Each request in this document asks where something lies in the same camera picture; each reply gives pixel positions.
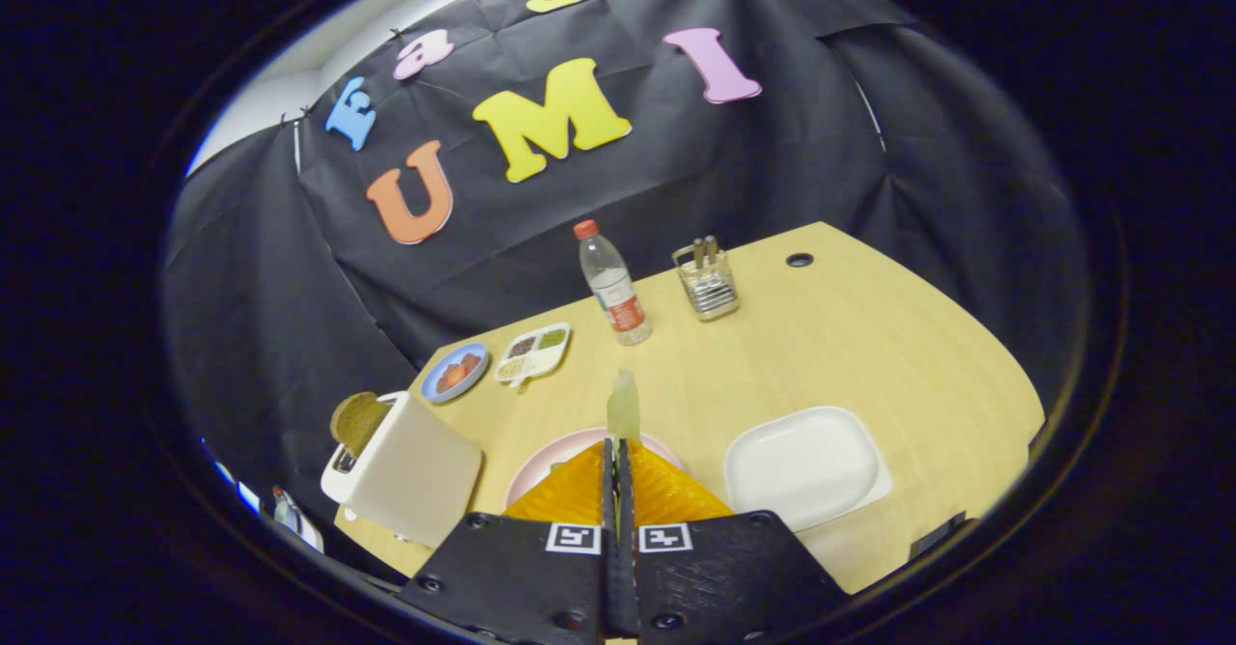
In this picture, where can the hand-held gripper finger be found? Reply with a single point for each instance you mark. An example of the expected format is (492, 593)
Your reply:
(625, 510)
(608, 510)

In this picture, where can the green lettuce leaf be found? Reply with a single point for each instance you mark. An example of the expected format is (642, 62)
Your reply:
(624, 413)

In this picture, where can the brown toast bread slice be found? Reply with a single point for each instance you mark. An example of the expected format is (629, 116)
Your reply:
(359, 421)

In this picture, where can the pink plate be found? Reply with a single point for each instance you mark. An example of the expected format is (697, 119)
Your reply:
(550, 457)

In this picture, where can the white compartment tray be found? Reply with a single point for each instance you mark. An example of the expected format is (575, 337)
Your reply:
(534, 363)

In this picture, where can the white square plate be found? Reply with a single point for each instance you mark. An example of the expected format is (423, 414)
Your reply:
(801, 466)

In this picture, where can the white toaster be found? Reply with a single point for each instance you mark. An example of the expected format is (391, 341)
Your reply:
(425, 476)

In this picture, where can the brown meat pieces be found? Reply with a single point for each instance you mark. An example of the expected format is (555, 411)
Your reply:
(471, 363)

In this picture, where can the orange round food piece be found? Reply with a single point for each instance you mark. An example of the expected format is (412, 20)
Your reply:
(454, 375)

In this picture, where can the clear bottle with red cap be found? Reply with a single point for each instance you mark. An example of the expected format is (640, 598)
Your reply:
(618, 302)

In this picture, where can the blue plate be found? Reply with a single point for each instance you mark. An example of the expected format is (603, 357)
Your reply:
(430, 389)

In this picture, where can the metal cutlery piece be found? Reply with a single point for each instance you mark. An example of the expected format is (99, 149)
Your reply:
(697, 253)
(712, 249)

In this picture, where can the white blurry object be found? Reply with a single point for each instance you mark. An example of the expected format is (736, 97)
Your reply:
(294, 519)

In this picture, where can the small black object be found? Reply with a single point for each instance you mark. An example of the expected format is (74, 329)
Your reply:
(939, 534)

